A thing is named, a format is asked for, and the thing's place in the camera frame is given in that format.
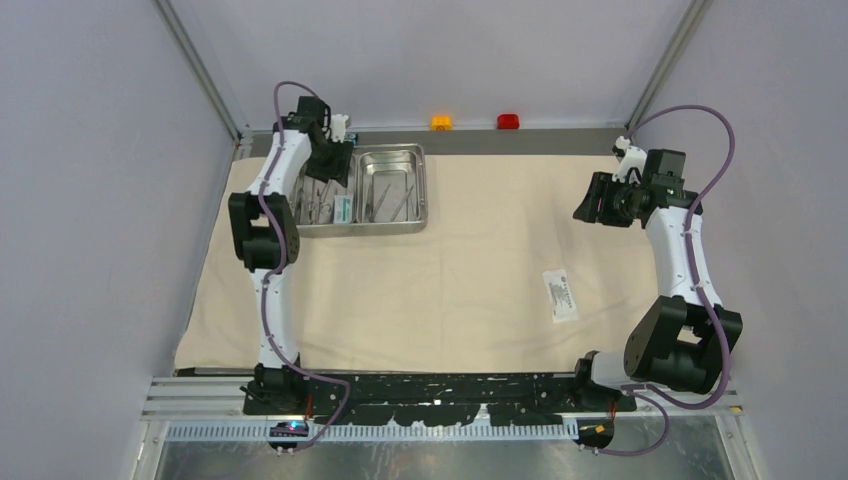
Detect steel tweezers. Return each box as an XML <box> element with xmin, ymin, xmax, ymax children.
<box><xmin>365</xmin><ymin>184</ymin><xmax>415</xmax><ymax>223</ymax></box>

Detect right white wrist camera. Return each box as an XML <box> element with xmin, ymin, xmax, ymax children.
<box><xmin>612</xmin><ymin>136</ymin><xmax>647</xmax><ymax>184</ymax></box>

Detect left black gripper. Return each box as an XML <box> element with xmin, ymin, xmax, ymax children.
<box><xmin>307</xmin><ymin>135</ymin><xmax>353</xmax><ymax>187</ymax></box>

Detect right steel tray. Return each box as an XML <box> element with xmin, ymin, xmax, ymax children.
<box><xmin>354</xmin><ymin>144</ymin><xmax>428</xmax><ymax>235</ymax></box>

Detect steel tray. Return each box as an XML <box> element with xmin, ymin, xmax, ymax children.
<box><xmin>294</xmin><ymin>154</ymin><xmax>359</xmax><ymax>226</ymax></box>
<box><xmin>354</xmin><ymin>144</ymin><xmax>428</xmax><ymax>235</ymax></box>

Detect left steel tray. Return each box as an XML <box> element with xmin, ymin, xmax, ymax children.
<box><xmin>294</xmin><ymin>154</ymin><xmax>359</xmax><ymax>226</ymax></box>

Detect beige cloth wrap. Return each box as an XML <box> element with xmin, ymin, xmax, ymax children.
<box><xmin>176</xmin><ymin>155</ymin><xmax>658</xmax><ymax>373</ymax></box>

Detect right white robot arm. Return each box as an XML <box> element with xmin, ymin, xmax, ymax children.
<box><xmin>570</xmin><ymin>144</ymin><xmax>743</xmax><ymax>411</ymax></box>

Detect red button block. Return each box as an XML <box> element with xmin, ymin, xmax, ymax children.
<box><xmin>496</xmin><ymin>113</ymin><xmax>521</xmax><ymax>130</ymax></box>

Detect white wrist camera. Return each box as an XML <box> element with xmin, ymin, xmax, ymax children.
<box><xmin>612</xmin><ymin>136</ymin><xmax>647</xmax><ymax>184</ymax></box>
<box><xmin>329</xmin><ymin>113</ymin><xmax>350</xmax><ymax>143</ymax></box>

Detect white sterile pouch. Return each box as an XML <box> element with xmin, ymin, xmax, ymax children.
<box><xmin>542</xmin><ymin>269</ymin><xmax>579</xmax><ymax>323</ymax></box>

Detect yellow button block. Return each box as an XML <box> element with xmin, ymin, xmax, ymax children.
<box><xmin>429</xmin><ymin>115</ymin><xmax>453</xmax><ymax>131</ymax></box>

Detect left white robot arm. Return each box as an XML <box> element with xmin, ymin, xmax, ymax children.
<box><xmin>227</xmin><ymin>95</ymin><xmax>354</xmax><ymax>414</ymax></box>

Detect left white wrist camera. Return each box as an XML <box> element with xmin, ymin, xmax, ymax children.
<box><xmin>329</xmin><ymin>113</ymin><xmax>350</xmax><ymax>143</ymax></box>

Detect wire mesh steel basket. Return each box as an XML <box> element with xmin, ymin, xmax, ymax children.
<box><xmin>294</xmin><ymin>143</ymin><xmax>429</xmax><ymax>238</ymax></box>

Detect green white packet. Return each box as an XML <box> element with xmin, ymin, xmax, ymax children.
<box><xmin>333</xmin><ymin>195</ymin><xmax>355</xmax><ymax>224</ymax></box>

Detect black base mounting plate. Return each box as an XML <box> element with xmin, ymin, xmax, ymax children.
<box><xmin>241</xmin><ymin>370</ymin><xmax>636</xmax><ymax>427</ymax></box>

